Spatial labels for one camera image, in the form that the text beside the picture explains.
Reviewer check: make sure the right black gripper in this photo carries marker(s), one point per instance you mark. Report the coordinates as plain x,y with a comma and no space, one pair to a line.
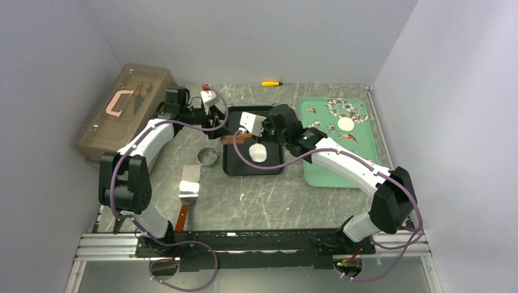
266,123

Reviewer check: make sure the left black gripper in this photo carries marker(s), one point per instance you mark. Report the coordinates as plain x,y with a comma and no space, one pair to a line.
213,115

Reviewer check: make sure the wooden double-ended dough roller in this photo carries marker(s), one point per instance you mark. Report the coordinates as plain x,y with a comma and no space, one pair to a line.
239,139

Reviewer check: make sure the white dough ball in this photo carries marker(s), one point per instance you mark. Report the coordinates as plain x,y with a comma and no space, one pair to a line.
258,153

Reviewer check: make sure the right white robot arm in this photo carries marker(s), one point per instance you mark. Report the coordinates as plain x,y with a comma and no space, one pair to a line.
391,191

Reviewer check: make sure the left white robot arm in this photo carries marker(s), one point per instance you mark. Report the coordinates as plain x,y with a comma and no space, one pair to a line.
124,178

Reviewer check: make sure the flat white dumpling wrapper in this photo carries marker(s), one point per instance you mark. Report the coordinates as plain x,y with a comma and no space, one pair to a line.
346,124

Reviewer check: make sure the yellow screwdriver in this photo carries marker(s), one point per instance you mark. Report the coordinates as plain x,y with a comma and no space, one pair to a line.
271,83

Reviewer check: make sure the green floral tray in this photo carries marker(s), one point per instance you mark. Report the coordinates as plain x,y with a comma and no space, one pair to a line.
345,165

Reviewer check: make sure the translucent brown toolbox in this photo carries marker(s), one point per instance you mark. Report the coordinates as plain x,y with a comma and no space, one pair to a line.
124,111

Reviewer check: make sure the black pliers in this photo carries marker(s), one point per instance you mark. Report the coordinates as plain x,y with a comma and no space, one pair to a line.
117,225

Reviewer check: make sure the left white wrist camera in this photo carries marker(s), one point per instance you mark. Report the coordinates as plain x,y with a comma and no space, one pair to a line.
209,99

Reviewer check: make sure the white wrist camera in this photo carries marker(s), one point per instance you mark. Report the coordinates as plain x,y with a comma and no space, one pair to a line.
209,99
251,123

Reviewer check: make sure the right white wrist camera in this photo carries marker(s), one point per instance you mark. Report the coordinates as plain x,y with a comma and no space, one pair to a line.
251,123

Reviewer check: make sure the metal ring cutter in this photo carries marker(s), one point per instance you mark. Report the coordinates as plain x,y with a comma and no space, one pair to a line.
208,157

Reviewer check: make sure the metal spatula orange handle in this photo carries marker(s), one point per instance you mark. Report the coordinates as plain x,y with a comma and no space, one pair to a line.
189,188

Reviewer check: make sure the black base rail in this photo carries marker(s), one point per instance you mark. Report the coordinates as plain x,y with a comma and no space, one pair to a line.
319,248

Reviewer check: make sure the aluminium frame rail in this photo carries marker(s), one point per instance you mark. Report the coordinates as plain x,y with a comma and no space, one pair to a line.
106,247

